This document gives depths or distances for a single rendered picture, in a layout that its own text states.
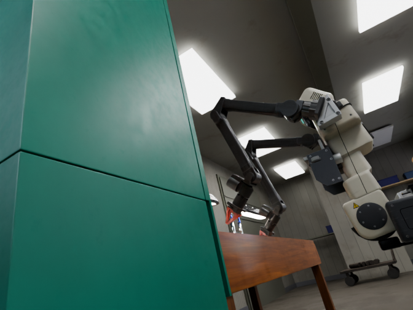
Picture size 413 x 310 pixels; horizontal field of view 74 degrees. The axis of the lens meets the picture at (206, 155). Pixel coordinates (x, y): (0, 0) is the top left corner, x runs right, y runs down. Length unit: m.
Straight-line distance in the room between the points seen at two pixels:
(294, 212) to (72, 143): 9.10
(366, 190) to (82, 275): 1.09
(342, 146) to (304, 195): 8.12
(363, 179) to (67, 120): 1.11
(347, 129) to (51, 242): 1.22
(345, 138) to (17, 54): 1.21
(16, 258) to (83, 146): 0.21
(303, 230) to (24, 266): 9.10
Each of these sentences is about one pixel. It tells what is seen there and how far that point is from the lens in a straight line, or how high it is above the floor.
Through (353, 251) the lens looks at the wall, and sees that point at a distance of 7.54.
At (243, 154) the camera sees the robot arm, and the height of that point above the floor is 1.14.
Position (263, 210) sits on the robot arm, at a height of 0.95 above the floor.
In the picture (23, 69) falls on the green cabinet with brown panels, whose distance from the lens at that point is 0.56.
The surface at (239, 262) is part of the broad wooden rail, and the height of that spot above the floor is 0.66.
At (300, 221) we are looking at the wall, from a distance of 9.39.
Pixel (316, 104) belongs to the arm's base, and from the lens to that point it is 1.27.
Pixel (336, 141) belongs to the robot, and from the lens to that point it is 1.38.
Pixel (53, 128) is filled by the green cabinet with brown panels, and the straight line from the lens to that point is 0.51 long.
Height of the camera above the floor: 0.62
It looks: 25 degrees up
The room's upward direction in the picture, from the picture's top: 13 degrees counter-clockwise
